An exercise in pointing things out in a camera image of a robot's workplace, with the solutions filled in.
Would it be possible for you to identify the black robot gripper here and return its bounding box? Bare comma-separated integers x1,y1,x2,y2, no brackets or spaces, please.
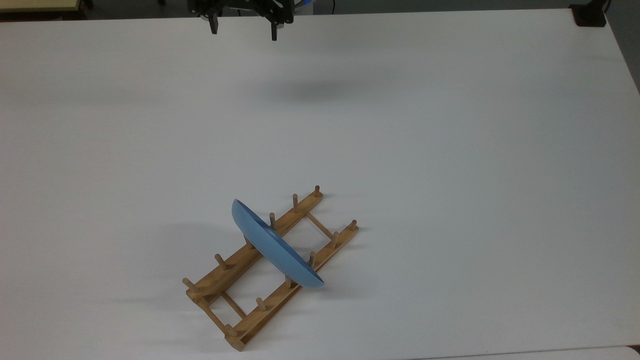
187,0,296,42

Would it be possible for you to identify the blue round plate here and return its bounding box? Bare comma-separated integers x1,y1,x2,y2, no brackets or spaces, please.
231,198,325,289

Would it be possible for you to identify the wooden peg plate rack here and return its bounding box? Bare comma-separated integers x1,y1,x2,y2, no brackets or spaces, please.
182,185,360,352

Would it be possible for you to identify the yellow wooden side table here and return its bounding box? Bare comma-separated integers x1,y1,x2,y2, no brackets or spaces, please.
0,0,82,14

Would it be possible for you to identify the black clamp block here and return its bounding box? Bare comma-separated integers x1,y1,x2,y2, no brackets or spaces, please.
569,0,612,28

